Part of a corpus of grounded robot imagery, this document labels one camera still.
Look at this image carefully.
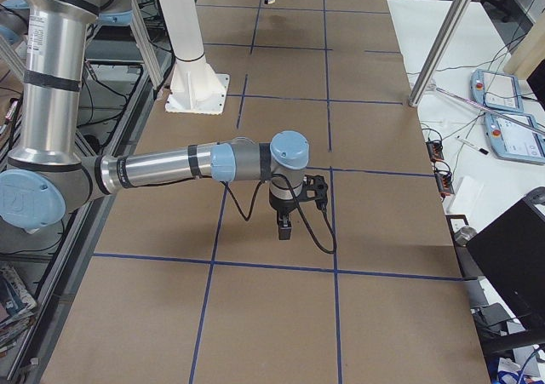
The stack of magazines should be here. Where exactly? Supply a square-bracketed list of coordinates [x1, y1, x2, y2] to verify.
[1, 261, 37, 357]

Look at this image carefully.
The orange black adapter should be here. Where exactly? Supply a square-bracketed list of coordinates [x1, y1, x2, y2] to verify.
[426, 140, 445, 163]
[433, 169, 455, 198]

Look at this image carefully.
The orange black adapter upper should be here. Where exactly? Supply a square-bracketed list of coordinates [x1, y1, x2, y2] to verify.
[426, 140, 445, 163]

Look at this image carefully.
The teach pendant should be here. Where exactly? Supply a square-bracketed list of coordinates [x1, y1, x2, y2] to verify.
[485, 113, 544, 165]
[470, 69, 524, 113]

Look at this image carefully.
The silver metal rod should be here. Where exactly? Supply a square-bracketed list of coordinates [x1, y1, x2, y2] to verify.
[425, 83, 545, 137]

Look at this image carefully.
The grey metal cylinder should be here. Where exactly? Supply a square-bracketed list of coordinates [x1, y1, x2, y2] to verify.
[453, 226, 478, 247]

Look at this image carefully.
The lower teach pendant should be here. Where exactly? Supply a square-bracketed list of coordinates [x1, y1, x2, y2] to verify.
[485, 113, 544, 165]

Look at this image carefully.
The black marker pen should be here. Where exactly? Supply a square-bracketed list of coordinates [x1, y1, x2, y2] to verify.
[456, 136, 489, 155]

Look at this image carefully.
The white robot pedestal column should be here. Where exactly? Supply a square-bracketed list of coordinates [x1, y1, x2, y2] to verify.
[159, 0, 230, 115]

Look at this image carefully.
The black computer monitor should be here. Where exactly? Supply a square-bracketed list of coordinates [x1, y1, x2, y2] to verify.
[467, 198, 544, 330]

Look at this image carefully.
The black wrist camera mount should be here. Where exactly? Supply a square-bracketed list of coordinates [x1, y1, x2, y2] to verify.
[297, 175, 329, 212]

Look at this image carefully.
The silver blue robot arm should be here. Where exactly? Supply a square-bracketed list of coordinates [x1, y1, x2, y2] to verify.
[1, 0, 309, 240]

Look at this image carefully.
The aluminium frame post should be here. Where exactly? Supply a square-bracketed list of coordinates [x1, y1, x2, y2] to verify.
[409, 0, 472, 107]

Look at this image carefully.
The white foam block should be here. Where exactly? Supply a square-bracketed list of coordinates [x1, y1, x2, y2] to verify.
[446, 175, 485, 216]

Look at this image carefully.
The upper teach pendant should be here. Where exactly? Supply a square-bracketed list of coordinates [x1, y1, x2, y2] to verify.
[470, 69, 524, 113]

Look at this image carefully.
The orange black adapter lower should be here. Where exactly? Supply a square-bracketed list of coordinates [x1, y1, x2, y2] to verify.
[433, 169, 455, 198]

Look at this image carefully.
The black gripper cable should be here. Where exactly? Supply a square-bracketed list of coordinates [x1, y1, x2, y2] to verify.
[221, 173, 338, 255]

